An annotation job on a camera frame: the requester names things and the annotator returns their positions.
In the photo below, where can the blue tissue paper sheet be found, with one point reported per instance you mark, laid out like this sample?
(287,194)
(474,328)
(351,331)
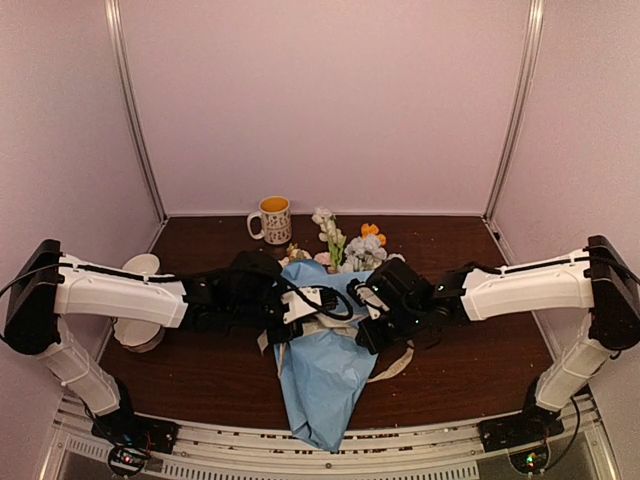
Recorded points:
(322,376)

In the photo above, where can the round white bowl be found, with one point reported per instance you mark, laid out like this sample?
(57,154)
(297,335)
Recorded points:
(145,264)

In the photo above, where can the pink fake flower stem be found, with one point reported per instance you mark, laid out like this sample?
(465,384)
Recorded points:
(324,259)

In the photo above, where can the front aluminium frame rail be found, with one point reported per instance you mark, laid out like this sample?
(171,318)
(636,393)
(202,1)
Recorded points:
(452,450)

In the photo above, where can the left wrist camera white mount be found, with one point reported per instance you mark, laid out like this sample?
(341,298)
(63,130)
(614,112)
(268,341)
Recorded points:
(300,303)

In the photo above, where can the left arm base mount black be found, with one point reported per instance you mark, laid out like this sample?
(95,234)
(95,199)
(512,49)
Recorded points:
(133,437)

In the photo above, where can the scalloped white bowl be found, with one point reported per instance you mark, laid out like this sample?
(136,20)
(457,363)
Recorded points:
(138,336)

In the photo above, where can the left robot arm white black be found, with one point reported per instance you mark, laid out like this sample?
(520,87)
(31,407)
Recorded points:
(52,285)

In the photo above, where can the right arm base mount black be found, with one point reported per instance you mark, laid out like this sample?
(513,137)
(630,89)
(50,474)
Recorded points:
(532,424)

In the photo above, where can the vertical aluminium rail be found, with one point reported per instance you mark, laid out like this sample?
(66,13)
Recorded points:
(116,32)
(527,69)

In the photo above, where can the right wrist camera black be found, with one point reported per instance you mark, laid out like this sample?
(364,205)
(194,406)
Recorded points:
(393,286)

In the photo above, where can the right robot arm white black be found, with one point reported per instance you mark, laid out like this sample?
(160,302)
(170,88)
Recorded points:
(594,279)

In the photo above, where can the orange fake flower stem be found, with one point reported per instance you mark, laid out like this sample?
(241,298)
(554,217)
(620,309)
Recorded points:
(372,230)

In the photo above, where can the white small fake flower stem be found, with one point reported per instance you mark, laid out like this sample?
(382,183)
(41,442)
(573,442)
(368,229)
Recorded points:
(331,234)

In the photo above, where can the left vertical aluminium rail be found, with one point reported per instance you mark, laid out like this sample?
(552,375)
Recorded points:
(116,32)

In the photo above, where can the right vertical aluminium rail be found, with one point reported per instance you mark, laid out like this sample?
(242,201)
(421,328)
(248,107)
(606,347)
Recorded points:
(527,69)

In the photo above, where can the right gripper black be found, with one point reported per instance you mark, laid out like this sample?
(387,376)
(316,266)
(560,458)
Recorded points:
(374,342)

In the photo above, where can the floral mug yellow inside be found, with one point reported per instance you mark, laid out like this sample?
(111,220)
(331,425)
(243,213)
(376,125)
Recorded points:
(275,221)

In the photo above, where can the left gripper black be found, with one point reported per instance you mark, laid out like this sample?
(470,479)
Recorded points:
(280,336)

